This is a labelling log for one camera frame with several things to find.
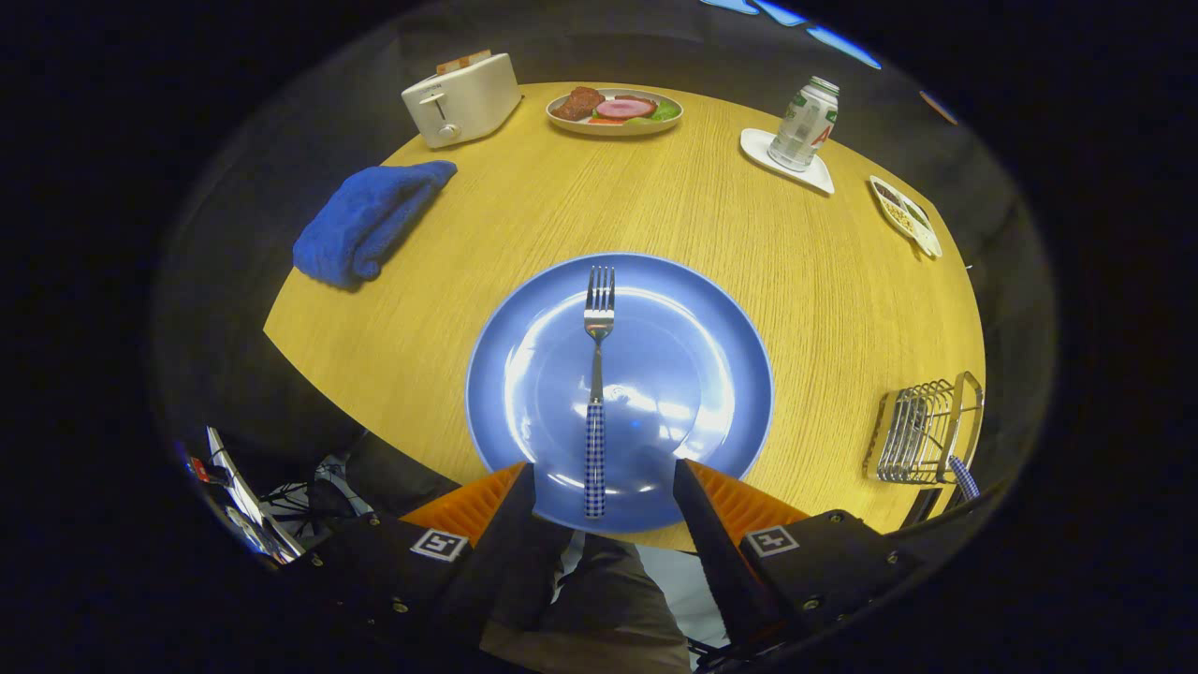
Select person's grey trousers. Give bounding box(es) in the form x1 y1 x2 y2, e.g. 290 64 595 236
482 534 694 674

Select white toaster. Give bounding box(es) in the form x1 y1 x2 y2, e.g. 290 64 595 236
402 51 522 151

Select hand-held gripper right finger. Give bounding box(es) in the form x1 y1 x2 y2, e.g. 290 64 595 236
674 459 923 647

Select metal wire basket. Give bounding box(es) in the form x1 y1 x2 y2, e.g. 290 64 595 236
863 372 986 488

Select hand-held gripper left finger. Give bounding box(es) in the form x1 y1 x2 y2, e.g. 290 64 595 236
281 462 536 647

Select plate of food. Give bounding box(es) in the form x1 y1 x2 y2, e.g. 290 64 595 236
546 86 684 138

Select brown bread slice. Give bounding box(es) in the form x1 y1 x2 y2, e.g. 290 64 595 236
552 86 606 121

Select folded blue towel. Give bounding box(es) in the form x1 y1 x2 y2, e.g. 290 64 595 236
292 160 459 291

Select white sectioned snack tray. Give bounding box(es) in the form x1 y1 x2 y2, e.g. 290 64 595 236
868 175 943 259

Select clear plastic bottle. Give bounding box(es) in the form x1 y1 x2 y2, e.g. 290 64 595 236
767 76 840 173

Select blue round plate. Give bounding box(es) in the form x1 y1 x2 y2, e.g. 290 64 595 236
465 252 776 535

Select white square coaster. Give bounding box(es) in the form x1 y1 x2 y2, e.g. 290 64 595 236
739 128 836 196

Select checkered handle fork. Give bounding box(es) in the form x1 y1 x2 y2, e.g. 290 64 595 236
583 266 617 520

